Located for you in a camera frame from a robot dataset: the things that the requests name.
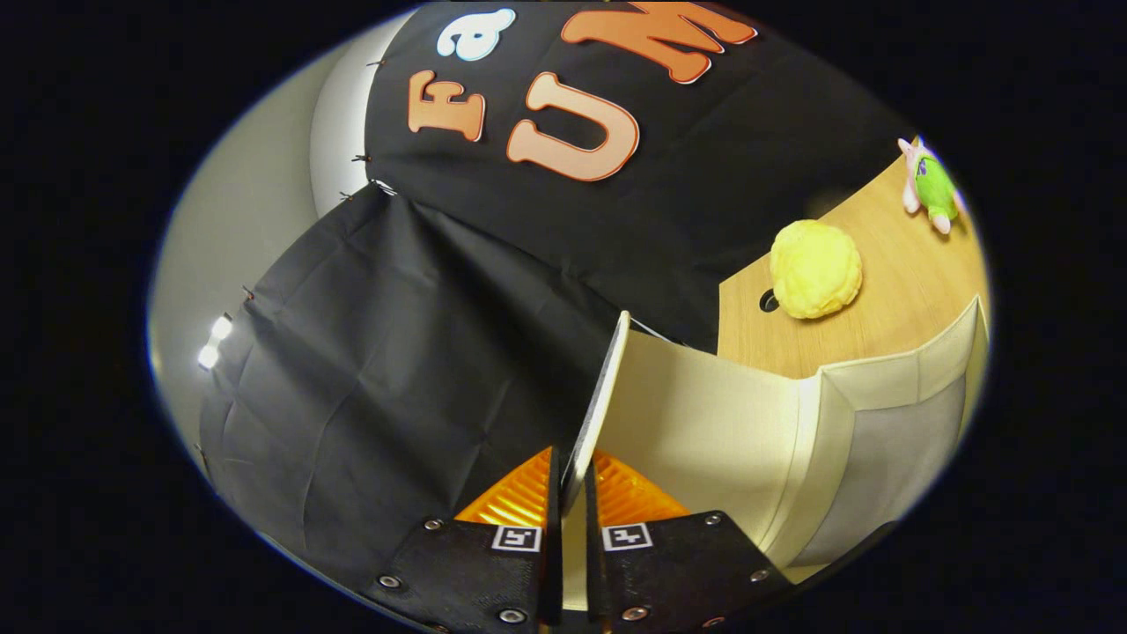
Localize beige storage box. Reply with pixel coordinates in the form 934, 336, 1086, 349
562, 295, 990, 610

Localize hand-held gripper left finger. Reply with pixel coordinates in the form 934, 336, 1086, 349
364, 446, 565, 634

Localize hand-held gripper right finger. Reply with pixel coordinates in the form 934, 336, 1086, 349
581, 449, 795, 634

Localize green and pink plush toy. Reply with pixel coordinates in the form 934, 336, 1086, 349
897, 136, 967, 235

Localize yellow plush toy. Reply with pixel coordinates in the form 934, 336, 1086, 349
770, 219, 865, 321

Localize black backdrop cloth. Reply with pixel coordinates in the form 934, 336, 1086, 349
198, 0, 925, 600

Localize small ceiling light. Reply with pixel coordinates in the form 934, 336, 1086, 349
196, 312, 236, 372

